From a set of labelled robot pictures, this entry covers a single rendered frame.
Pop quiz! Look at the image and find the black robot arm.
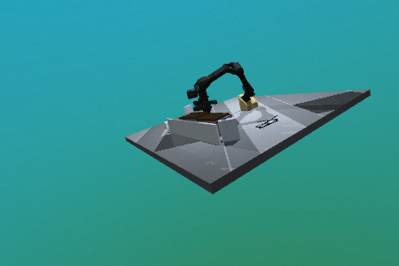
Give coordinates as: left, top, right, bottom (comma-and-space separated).
186, 62, 255, 102

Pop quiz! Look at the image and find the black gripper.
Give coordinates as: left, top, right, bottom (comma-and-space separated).
193, 95, 217, 113

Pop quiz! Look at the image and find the grey flat panel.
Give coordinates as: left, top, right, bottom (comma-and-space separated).
167, 119, 222, 145

